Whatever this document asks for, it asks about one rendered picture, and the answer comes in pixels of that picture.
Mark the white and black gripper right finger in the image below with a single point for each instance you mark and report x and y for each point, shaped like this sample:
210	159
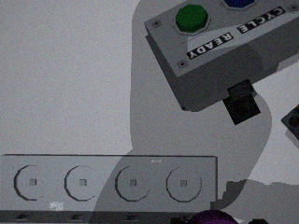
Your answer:
258	221

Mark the grey key housing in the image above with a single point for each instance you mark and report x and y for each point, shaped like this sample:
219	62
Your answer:
205	47

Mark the grey rectangular panel with round recesses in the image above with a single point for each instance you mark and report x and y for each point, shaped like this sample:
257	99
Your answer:
104	189

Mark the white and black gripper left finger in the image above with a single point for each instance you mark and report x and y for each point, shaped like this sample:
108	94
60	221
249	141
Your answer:
177	221

